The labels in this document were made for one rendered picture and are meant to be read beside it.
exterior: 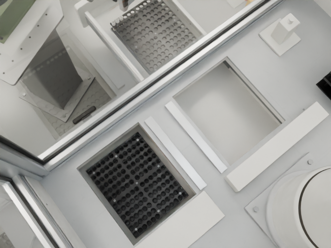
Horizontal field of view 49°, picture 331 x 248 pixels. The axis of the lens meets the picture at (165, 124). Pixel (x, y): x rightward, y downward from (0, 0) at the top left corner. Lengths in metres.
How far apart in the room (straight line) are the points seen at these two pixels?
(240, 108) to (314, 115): 0.23
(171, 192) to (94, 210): 0.21
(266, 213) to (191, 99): 0.41
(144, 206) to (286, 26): 0.61
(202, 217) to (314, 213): 0.30
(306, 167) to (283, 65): 0.29
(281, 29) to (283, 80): 0.14
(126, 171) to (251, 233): 0.36
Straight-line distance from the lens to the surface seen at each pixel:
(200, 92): 1.13
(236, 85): 1.16
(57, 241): 0.81
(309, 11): 1.20
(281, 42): 1.09
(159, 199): 0.98
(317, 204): 0.72
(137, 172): 0.99
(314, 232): 0.77
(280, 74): 1.07
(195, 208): 0.93
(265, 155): 0.95
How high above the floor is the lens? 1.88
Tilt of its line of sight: 74 degrees down
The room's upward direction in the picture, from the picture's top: 6 degrees clockwise
